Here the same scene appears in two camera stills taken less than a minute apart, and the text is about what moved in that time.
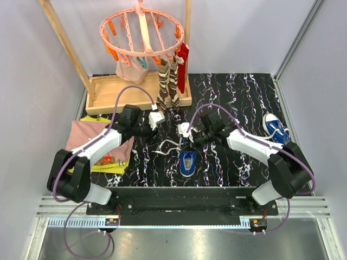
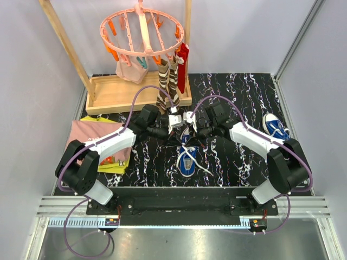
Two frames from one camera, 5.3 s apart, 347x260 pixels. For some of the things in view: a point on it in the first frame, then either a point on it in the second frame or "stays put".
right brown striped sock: x=173 y=83 stays put
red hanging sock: x=181 y=49 stays put
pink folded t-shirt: x=80 y=131 stays put
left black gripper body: x=143 y=129 → x=161 y=132
